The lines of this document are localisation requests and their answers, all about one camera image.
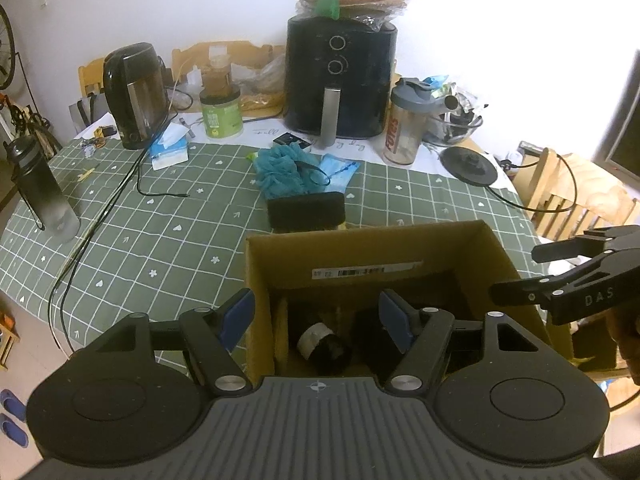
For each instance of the black card box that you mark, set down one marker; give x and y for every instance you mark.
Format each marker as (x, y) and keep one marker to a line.
(289, 139)

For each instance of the clear plastic bag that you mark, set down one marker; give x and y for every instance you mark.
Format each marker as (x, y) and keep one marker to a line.
(260, 88)

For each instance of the green grid tablecloth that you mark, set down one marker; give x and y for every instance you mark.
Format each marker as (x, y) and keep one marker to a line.
(173, 239)

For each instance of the blue slipper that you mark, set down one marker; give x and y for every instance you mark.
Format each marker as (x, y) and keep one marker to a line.
(12, 404)
(15, 433)

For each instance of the person right hand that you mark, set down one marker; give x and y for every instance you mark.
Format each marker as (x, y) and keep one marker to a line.
(623, 326)

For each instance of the wooden chair right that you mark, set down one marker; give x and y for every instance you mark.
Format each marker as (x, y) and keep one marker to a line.
(568, 195)

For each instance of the wooden chair back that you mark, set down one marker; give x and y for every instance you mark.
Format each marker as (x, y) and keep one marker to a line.
(212, 53)

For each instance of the glass bowl with clutter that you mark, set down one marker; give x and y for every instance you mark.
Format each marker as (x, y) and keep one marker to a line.
(451, 119)

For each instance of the bicycle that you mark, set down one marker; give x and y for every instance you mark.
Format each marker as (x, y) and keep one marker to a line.
(17, 120)

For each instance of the black kettle base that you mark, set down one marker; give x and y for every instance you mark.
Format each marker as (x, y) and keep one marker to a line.
(468, 166)

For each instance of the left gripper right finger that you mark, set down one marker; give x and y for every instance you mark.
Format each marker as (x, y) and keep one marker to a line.
(409, 327)

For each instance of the black electric kettle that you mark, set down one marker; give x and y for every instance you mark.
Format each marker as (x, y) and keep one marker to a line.
(135, 94)

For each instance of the black water bottle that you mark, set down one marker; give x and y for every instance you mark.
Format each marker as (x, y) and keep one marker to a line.
(39, 189)

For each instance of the blue plastic packet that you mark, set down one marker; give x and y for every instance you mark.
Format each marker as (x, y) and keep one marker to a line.
(336, 173)

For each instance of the black socks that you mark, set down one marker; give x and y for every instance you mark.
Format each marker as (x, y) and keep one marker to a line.
(316, 343)

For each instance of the black headband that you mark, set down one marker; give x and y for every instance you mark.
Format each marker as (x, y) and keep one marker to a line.
(309, 212)

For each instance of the grey lid shaker bottle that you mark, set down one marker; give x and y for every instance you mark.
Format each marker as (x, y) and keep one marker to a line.
(410, 101)

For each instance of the black air fryer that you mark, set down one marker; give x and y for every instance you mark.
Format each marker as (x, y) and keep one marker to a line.
(345, 56)

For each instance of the blue tissue pack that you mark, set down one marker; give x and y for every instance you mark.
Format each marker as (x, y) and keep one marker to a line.
(170, 148)

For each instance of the teal fluffy scrunchie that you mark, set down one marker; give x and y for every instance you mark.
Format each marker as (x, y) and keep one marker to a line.
(287, 170)

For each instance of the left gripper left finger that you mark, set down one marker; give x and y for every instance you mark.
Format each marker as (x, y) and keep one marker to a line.
(227, 324)

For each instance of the wooden chair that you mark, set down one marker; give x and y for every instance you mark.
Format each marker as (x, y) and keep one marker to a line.
(568, 195)
(212, 53)

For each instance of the green label plastic jar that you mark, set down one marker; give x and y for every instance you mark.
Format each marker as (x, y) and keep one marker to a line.
(220, 99)

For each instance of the brown cardboard box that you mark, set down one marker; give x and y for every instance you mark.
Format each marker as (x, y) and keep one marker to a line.
(338, 273)

